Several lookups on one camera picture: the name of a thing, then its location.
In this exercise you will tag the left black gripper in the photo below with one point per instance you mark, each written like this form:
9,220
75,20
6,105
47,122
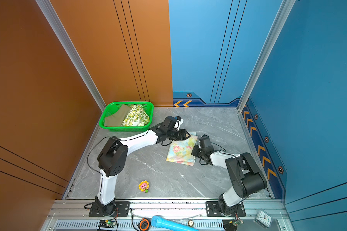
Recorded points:
182,134

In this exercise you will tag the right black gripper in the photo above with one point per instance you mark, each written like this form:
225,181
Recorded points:
194,150

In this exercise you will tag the pastel floral skirt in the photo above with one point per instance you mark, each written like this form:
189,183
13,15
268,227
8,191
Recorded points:
181,151

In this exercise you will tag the olive green skirt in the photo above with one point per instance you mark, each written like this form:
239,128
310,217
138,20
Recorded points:
116,119

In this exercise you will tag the green plastic basket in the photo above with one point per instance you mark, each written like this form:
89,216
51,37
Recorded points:
113,107

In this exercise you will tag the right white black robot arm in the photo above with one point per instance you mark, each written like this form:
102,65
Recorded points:
245,175

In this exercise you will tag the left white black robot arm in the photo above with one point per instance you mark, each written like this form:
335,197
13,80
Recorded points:
112,158

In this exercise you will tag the yellow green patterned skirt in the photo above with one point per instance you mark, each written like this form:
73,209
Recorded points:
137,117

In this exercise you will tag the yellow flower toy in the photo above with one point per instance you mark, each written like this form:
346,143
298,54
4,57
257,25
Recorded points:
144,186

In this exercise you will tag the small brass round knob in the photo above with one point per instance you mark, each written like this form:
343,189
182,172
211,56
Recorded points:
191,223

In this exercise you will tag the right green circuit board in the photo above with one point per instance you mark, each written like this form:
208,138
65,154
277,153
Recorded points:
236,222

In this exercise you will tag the green circuit board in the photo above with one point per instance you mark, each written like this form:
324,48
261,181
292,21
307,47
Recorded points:
107,225
236,222

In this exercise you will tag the blue cylindrical flashlight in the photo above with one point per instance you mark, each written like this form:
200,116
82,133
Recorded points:
160,222

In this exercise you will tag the small white alarm clock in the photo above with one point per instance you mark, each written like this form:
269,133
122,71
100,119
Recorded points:
264,219

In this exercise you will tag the orange black tape measure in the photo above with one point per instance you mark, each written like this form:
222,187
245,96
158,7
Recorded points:
144,224

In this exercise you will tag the left green circuit board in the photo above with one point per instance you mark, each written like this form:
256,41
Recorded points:
107,225

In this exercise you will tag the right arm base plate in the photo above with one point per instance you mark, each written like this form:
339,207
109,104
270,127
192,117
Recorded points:
213,210

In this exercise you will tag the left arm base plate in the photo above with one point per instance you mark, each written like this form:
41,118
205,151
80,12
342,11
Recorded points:
119,209

